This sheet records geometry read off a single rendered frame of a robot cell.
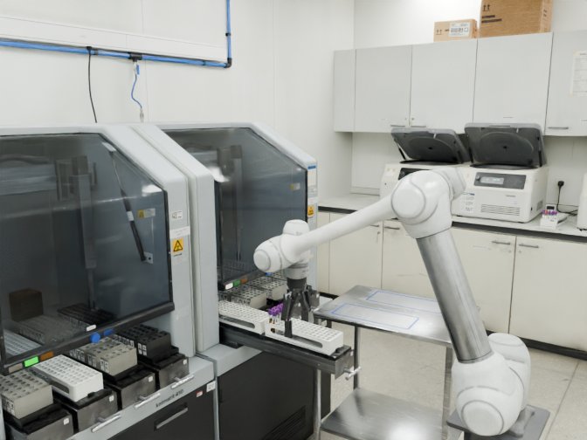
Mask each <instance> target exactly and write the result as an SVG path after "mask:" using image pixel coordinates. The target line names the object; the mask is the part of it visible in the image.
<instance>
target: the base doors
mask: <svg viewBox="0 0 587 440"><path fill-rule="evenodd" d="M345 216H348V215H342V214H335V213H327V212H320V211H317V229H318V228H320V227H322V226H324V225H326V224H329V223H332V222H334V221H336V220H338V219H340V218H343V217H345ZM373 225H379V227H375V226H368V227H365V228H363V229H361V230H357V231H354V232H352V233H349V234H348V235H345V236H343V237H339V238H337V239H334V240H332V241H329V242H327V243H325V244H321V245H319V246H317V291H318V292H325V293H330V294H334V295H338V296H341V295H342V294H344V293H345V292H346V291H348V290H350V289H351V288H353V287H354V286H356V285H363V286H367V287H373V288H378V289H383V290H388V291H393V292H402V293H408V294H412V295H418V296H423V297H427V298H433V299H436V297H435V294H434V291H433V289H432V284H431V281H430V280H429V277H428V274H427V271H426V269H425V264H424V261H423V259H422V257H421V254H420V251H419V248H418V244H417V241H416V239H415V238H411V237H405V236H404V234H407V235H408V233H407V232H406V230H405V228H404V226H403V225H402V224H401V222H398V221H391V220H384V221H382V222H379V223H374V224H373ZM387 226H389V227H391V228H400V229H399V230H393V229H386V228H384V227H387ZM378 231H380V232H381V233H380V234H378V235H377V233H378ZM450 231H451V233H452V237H453V240H454V243H455V245H456V248H457V251H458V253H459V257H460V260H461V263H462V265H463V268H464V271H465V273H466V277H467V280H468V283H469V285H470V288H471V291H472V293H473V297H474V300H475V303H476V306H480V317H481V320H484V321H485V322H486V324H485V326H484V328H485V329H486V330H490V331H494V332H497V333H508V329H509V334H512V335H515V336H519V337H523V338H527V339H531V340H539V341H542V342H547V343H550V344H555V345H558V346H563V347H570V348H574V349H577V350H582V351H585V352H587V244H577V243H570V242H563V241H556V240H548V239H540V238H533V237H520V236H517V240H516V236H509V235H503V234H496V233H489V232H482V231H476V230H462V229H456V228H450ZM376 236H378V243H376ZM494 240H496V241H497V242H503V243H508V242H510V245H509V244H497V243H492V241H494ZM515 242H516V250H515ZM519 244H525V245H533V246H537V245H538V246H539V248H533V247H526V246H519ZM472 245H479V246H486V247H487V249H481V248H473V247H472ZM509 250H511V251H512V252H511V253H509V252H508V251H509ZM519 251H521V253H519ZM514 254H515V261H514ZM513 275H514V283H513ZM512 286H513V294H512ZM511 297H512V305H511ZM510 307H511V316H510ZM509 318H510V326H509Z"/></svg>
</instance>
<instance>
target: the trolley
mask: <svg viewBox="0 0 587 440"><path fill-rule="evenodd" d="M313 317H314V324H315V325H318V326H321V320H329V321H333V322H337V323H341V324H345V325H349V326H353V327H355V338H354V349H355V352H354V370H355V369H357V368H358V367H359V366H360V338H361V328H365V329H369V330H373V331H377V332H381V333H388V334H392V335H396V336H400V337H405V338H408V339H413V340H420V341H424V342H428V343H432V344H436V345H440V346H444V347H446V353H445V384H444V400H443V411H441V410H438V409H433V408H429V407H426V406H423V405H420V404H416V403H414V402H408V401H405V400H402V399H398V398H396V397H392V396H389V395H383V394H380V393H377V392H374V391H370V390H367V389H364V388H359V379H360V371H359V372H358V373H357V374H355V375H354V384H353V391H352V392H351V393H350V394H349V395H348V396H347V397H346V398H345V399H344V400H343V402H342V403H341V404H340V405H339V406H338V407H337V408H336V409H335V410H334V411H333V412H332V413H331V414H330V415H329V416H328V417H327V418H326V419H325V420H324V421H323V422H322V423H321V371H320V370H319V369H316V368H314V440H321V430H322V431H325V432H327V433H330V434H333V435H336V436H338V437H342V438H345V439H348V440H459V437H460V435H461V433H462V430H457V429H454V428H452V427H449V426H448V425H447V424H446V420H447V419H448V417H449V416H450V415H451V400H452V365H453V356H454V349H453V346H452V343H451V340H450V337H449V334H448V332H447V329H446V326H445V322H444V320H443V317H442V314H441V311H440V309H439V304H438V301H437V300H436V299H433V298H427V297H423V296H418V295H412V294H408V293H402V292H393V291H388V290H383V289H378V288H373V287H367V286H363V285H356V286H354V287H353V288H351V289H350V290H348V291H346V292H345V293H344V294H342V295H341V296H339V297H338V298H336V299H334V300H332V301H331V302H329V303H328V304H326V305H325V306H324V307H322V308H321V309H319V310H318V311H316V312H314V313H313Z"/></svg>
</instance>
